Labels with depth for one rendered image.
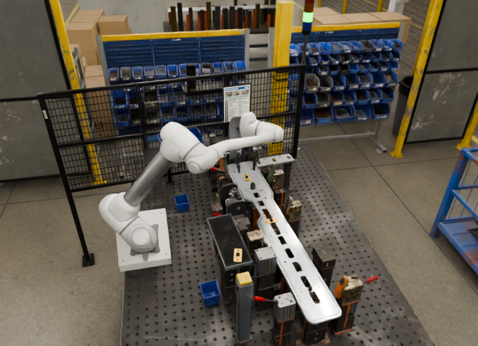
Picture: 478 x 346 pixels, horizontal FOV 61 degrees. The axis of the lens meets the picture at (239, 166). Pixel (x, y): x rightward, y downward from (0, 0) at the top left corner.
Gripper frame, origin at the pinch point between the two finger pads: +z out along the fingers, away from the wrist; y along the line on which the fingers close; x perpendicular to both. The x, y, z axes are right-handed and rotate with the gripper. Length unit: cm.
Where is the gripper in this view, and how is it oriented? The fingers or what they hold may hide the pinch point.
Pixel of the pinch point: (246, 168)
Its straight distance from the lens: 274.9
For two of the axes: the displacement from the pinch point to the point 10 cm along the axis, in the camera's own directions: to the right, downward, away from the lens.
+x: -3.0, -5.3, 7.9
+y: 9.5, -1.5, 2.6
